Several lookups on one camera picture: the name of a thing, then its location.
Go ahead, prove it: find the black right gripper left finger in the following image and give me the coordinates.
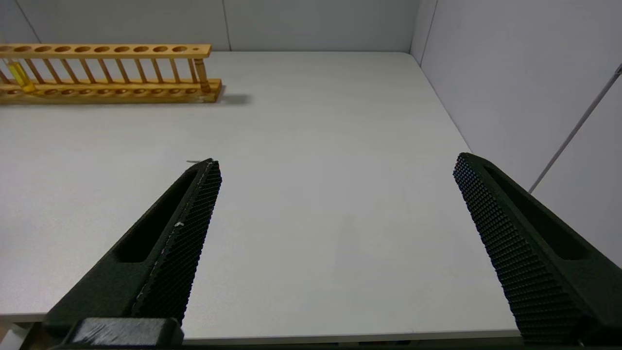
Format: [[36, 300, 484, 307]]
[[43, 158, 223, 336]]

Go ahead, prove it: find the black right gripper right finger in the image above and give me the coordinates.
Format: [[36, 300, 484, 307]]
[[453, 153, 622, 347]]

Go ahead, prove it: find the yellow-stained glass test tube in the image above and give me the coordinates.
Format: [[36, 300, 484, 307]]
[[3, 58, 37, 93]]

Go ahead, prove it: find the wooden test tube rack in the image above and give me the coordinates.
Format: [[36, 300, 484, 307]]
[[0, 43, 223, 104]]

